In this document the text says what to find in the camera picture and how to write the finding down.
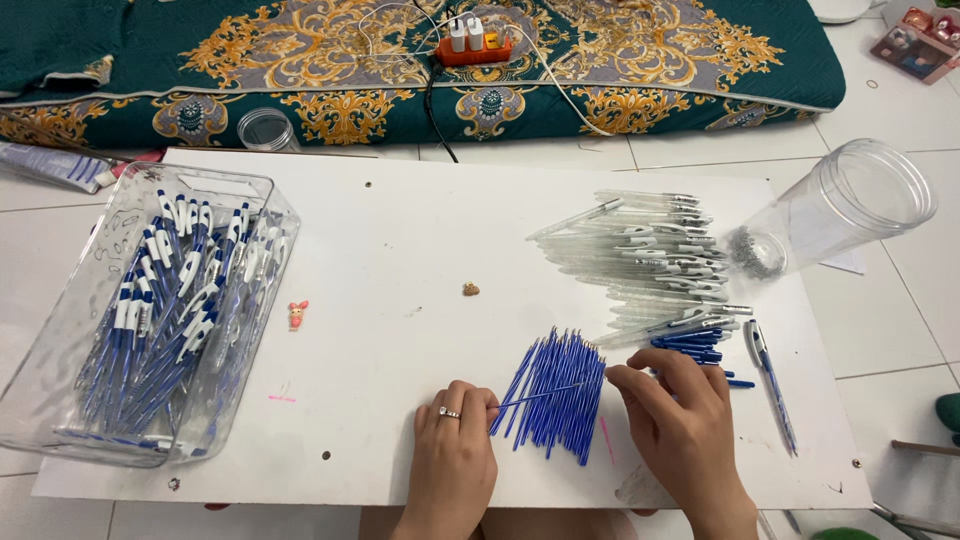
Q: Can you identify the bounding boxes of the white blue plastic packet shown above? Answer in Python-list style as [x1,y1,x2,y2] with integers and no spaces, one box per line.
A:
[0,141,115,196]

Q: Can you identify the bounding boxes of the black power cable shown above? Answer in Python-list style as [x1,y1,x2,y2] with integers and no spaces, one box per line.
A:
[422,63,460,165]

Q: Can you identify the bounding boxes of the person's left hand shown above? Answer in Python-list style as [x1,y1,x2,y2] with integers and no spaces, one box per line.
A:
[408,380,501,520]

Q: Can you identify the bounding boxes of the heap of small metal springs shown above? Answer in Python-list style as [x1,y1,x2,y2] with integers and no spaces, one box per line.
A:
[728,225,788,281]

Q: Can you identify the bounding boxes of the small clear plastic jar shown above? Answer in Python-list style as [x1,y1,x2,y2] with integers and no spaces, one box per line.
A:
[236,106,303,155]

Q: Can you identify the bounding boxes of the metal scissors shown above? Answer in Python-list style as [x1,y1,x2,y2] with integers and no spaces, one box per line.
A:
[868,501,960,540]

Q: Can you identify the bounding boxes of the orange power strip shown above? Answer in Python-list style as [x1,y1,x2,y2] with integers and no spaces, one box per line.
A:
[435,33,514,68]

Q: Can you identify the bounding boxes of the pile of clear pen barrels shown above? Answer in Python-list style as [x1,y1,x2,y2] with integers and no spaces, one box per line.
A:
[524,189,754,351]

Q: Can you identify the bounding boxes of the green gold patterned mattress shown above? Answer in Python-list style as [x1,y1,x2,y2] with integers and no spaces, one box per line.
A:
[0,0,848,150]

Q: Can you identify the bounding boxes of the clear plastic bin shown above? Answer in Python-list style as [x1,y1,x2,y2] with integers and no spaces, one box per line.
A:
[0,160,302,471]

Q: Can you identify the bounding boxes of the wooden stick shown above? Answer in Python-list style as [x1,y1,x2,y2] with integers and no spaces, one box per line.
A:
[890,439,960,459]

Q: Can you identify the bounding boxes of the pink packet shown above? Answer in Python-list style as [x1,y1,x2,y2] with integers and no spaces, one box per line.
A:
[111,148,168,185]

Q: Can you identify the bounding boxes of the pile of blue pen tips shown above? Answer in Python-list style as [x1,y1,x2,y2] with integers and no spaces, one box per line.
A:
[649,325,757,390]

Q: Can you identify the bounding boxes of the person's right hand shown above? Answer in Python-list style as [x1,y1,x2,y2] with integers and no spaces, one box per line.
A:
[603,348,756,520]

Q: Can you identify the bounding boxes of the heap of finished blue pens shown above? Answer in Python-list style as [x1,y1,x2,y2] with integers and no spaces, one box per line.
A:
[73,188,291,456]

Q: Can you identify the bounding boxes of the pile of blue refills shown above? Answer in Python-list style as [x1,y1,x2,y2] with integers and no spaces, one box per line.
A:
[488,326,608,468]

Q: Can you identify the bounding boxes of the green round object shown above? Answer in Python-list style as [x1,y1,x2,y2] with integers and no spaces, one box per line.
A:
[934,392,960,447]

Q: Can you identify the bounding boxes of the large clear plastic jar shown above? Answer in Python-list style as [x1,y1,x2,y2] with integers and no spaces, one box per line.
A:
[724,138,939,283]

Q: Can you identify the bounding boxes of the person's legs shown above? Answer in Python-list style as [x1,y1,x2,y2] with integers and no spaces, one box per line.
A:
[358,505,640,540]

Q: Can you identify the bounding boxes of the single blue pen refill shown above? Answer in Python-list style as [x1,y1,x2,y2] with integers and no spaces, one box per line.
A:
[495,382,585,411]

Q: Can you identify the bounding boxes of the white round object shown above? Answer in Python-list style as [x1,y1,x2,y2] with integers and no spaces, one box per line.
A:
[807,0,876,25]

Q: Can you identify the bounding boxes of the colourful toy box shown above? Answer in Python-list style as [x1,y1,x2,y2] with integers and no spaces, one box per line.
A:
[869,6,960,86]

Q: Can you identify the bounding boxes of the white paper sheet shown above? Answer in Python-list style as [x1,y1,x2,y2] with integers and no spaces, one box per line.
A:
[816,249,869,276]

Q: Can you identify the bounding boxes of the green patterned folded cloth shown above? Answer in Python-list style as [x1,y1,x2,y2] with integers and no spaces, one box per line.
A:
[0,0,135,100]

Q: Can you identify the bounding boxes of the assembled blue white pen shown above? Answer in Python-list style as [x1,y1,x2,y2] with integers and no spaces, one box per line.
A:
[743,318,799,459]

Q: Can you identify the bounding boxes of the white charger cable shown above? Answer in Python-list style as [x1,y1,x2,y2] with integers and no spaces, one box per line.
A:
[357,1,453,63]
[480,21,618,138]

